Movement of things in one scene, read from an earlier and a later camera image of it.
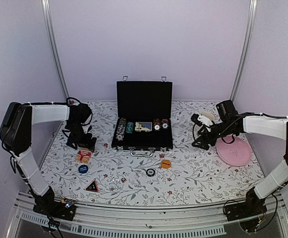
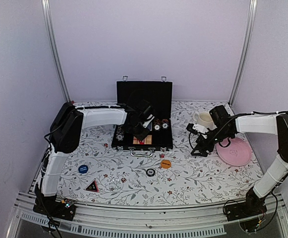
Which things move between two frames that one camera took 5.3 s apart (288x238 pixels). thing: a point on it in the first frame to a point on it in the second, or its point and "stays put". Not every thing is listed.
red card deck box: [83, 155] to [147, 140]
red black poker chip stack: [156, 124] stays put
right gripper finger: [199, 144] to [199, 152]
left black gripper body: [77, 135] to [138, 132]
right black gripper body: [225, 130] stays put
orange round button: [165, 164] stays put
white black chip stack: [120, 134] stays put
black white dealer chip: [150, 172] stays put
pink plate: [238, 153] stays put
